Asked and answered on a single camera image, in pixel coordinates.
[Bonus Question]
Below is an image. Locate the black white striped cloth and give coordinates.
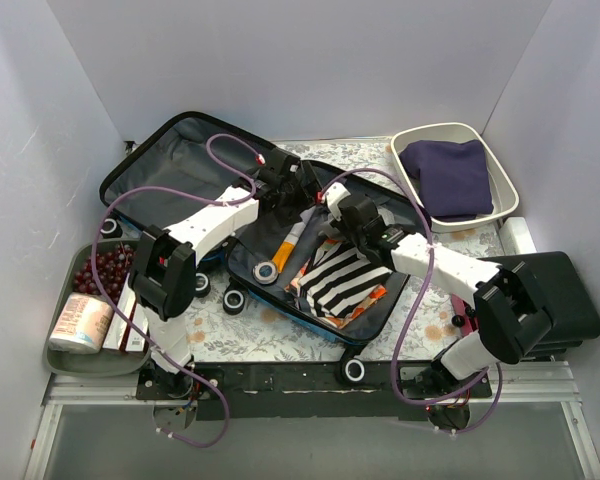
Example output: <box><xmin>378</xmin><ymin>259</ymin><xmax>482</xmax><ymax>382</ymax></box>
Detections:
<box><xmin>297</xmin><ymin>242</ymin><xmax>394</xmax><ymax>319</ymax></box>

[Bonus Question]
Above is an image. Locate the blue fish-print suitcase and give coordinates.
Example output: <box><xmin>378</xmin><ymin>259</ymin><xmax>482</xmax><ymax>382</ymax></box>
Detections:
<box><xmin>97</xmin><ymin>110</ymin><xmax>434</xmax><ymax>385</ymax></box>

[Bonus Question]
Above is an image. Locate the dark purple garment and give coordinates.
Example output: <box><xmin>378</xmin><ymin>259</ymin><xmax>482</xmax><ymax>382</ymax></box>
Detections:
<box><xmin>399</xmin><ymin>140</ymin><xmax>493</xmax><ymax>222</ymax></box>

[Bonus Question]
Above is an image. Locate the orange floral cloth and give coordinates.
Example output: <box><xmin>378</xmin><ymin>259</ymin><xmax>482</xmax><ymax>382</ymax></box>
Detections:
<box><xmin>285</xmin><ymin>239</ymin><xmax>389</xmax><ymax>331</ymax></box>

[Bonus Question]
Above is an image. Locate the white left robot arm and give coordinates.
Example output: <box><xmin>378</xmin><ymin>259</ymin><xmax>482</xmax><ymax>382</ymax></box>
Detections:
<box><xmin>128</xmin><ymin>156</ymin><xmax>321</xmax><ymax>400</ymax></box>

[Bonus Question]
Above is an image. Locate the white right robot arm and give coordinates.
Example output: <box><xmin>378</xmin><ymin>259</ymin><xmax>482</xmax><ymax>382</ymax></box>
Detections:
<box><xmin>323</xmin><ymin>187</ymin><xmax>554</xmax><ymax>398</ymax></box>

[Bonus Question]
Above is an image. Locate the cream plastic basin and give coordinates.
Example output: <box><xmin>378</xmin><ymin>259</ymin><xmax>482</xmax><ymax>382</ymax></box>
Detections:
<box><xmin>390</xmin><ymin>122</ymin><xmax>520</xmax><ymax>232</ymax></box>

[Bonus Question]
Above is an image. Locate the white device at right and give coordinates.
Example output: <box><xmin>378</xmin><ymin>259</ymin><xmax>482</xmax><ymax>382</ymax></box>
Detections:
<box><xmin>499</xmin><ymin>217</ymin><xmax>537</xmax><ymax>255</ymax></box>

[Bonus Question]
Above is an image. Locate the dark red grape bunch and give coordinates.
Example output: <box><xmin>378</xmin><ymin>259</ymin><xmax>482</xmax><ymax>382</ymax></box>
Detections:
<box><xmin>71</xmin><ymin>242</ymin><xmax>135</xmax><ymax>303</ymax></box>

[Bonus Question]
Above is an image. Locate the white small box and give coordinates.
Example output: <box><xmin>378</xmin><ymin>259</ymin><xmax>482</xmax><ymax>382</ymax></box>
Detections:
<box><xmin>126</xmin><ymin>304</ymin><xmax>148</xmax><ymax>355</ymax></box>
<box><xmin>102</xmin><ymin>286</ymin><xmax>136</xmax><ymax>351</ymax></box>

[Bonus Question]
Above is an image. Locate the pink patterned packet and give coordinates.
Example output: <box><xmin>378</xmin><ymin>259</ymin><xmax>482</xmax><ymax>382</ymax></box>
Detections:
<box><xmin>48</xmin><ymin>292</ymin><xmax>114</xmax><ymax>355</ymax></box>

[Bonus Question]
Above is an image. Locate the black storage box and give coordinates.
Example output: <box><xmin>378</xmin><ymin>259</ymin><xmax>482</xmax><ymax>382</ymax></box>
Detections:
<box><xmin>491</xmin><ymin>251</ymin><xmax>600</xmax><ymax>359</ymax></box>

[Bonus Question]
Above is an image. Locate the dark green tray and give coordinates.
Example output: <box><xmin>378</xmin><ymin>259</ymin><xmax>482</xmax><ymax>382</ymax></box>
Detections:
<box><xmin>42</xmin><ymin>243</ymin><xmax>150</xmax><ymax>378</ymax></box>

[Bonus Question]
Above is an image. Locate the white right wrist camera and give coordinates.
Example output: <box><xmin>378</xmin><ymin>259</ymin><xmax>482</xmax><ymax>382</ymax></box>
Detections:
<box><xmin>318</xmin><ymin>182</ymin><xmax>350</xmax><ymax>221</ymax></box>

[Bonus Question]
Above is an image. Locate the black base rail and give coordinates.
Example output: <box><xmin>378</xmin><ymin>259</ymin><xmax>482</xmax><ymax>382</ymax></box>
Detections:
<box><xmin>134</xmin><ymin>359</ymin><xmax>491</xmax><ymax>421</ymax></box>

